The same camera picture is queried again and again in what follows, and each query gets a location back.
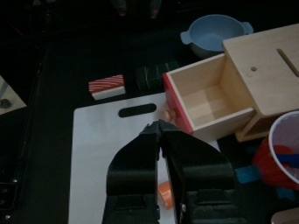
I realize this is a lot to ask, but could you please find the red cup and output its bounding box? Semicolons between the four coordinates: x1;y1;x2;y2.
251;109;299;191

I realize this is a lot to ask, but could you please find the dark green striped toy block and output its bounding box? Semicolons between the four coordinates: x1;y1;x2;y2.
134;60;181;91

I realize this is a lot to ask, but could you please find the wooden drawer with red front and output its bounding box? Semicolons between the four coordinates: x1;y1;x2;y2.
162;52;258;141

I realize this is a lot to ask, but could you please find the salmon sushi toy block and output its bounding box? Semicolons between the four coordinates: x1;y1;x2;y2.
88;73;127;101

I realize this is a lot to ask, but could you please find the orange carrot piece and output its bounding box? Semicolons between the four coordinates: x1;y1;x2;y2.
157;181;175;210

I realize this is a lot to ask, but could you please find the wooden drawer cabinet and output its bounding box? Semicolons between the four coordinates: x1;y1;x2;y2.
222;23;299;143

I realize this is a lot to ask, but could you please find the blue utensil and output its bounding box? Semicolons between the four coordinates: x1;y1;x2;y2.
277;152;299;169

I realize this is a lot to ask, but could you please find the beige panel with grey knob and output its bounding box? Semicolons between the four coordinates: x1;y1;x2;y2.
0;74;28;116

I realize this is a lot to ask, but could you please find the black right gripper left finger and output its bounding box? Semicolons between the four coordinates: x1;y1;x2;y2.
102;120;163;224

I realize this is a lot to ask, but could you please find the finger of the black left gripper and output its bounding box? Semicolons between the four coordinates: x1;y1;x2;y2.
115;0;130;17
150;0;163;19

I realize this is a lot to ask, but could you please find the white cutting board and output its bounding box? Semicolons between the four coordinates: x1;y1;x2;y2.
68;92;221;224

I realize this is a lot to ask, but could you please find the blue toy pot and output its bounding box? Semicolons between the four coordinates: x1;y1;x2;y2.
179;13;255;60

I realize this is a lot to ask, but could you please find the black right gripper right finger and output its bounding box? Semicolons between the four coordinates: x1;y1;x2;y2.
158;118;253;224

